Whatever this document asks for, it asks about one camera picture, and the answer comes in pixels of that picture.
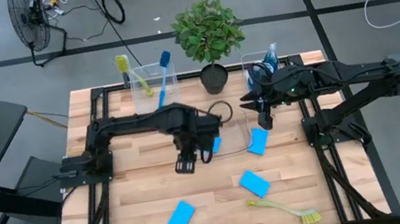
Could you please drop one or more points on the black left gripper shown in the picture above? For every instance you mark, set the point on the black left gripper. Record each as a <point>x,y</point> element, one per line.
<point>199,130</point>

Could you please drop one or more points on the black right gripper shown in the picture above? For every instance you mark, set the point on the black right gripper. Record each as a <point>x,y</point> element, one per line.
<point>272,96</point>

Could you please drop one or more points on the blue rectangular sponge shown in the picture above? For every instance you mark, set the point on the blue rectangular sponge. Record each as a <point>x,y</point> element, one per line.
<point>254,184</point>
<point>181,217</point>
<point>258,141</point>
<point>217,145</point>

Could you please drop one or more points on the blue dish brush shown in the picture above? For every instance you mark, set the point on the blue dish brush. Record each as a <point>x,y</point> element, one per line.
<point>165,58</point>

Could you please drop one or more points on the yellow-green dish brush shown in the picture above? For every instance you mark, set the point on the yellow-green dish brush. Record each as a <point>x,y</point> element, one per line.
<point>310,216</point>
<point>122,63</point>

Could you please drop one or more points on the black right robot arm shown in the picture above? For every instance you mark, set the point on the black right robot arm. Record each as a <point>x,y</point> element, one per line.
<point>358,71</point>

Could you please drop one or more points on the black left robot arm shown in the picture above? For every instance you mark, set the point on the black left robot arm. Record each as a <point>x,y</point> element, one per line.
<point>133,123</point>

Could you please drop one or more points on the clear bin with curved rim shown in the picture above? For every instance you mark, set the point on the clear bin with curved rim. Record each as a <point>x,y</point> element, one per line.
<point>241,129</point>

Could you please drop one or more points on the narrow clear plastic bin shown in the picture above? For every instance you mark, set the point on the narrow clear plastic bin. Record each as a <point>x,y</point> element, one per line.
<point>246,60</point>

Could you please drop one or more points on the tall clear plastic bin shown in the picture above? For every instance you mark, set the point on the tall clear plastic bin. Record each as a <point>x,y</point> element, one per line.
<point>172,92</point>

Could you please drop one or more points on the green plant in black pot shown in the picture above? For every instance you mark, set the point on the green plant in black pot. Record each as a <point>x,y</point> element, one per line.
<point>207,30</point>

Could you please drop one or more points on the black standing fan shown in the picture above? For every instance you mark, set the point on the black standing fan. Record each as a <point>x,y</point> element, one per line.
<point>29,22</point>

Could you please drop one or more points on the black aluminium table frame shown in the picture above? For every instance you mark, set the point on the black aluminium table frame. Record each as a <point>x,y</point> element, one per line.
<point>188,75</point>

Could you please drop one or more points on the black upright post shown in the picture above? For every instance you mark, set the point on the black upright post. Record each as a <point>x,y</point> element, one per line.
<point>126,81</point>

